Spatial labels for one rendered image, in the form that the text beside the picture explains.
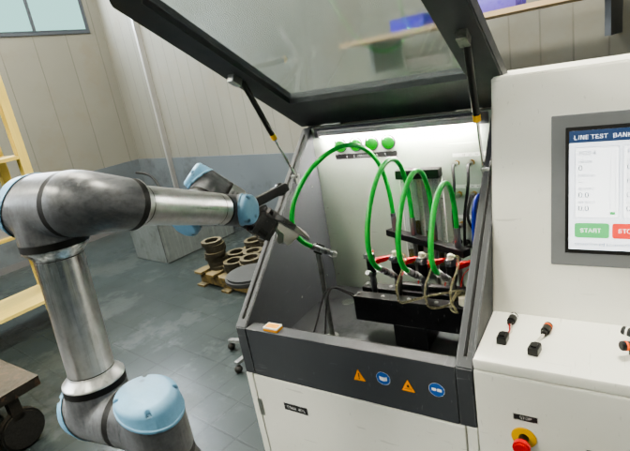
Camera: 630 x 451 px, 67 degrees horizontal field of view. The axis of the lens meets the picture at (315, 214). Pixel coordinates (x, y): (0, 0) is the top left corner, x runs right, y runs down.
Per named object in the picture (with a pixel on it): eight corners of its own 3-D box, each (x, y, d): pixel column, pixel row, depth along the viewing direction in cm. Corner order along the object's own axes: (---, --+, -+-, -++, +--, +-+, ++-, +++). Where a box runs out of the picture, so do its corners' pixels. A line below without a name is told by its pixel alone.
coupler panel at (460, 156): (453, 241, 152) (444, 145, 143) (456, 237, 155) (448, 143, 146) (495, 243, 145) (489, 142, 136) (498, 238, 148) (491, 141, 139)
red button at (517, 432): (508, 457, 103) (507, 437, 101) (511, 443, 106) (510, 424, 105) (534, 463, 100) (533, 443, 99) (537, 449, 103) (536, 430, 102)
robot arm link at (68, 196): (88, 160, 72) (262, 186, 116) (41, 166, 76) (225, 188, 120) (88, 237, 71) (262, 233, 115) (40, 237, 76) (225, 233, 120)
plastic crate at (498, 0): (528, 6, 297) (527, -13, 294) (517, 6, 281) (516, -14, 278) (476, 17, 318) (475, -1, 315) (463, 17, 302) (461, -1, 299)
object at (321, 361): (255, 374, 145) (245, 328, 140) (264, 366, 148) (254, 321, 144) (459, 425, 112) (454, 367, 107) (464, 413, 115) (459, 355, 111)
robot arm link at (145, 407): (166, 480, 83) (145, 416, 79) (111, 464, 89) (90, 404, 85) (207, 431, 93) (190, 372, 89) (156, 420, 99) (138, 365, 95)
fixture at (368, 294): (359, 338, 147) (352, 294, 142) (372, 323, 155) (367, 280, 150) (472, 358, 128) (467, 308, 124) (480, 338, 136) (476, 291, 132)
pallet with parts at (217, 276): (347, 246, 461) (340, 203, 449) (259, 302, 373) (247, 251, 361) (284, 238, 514) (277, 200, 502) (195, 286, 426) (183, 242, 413)
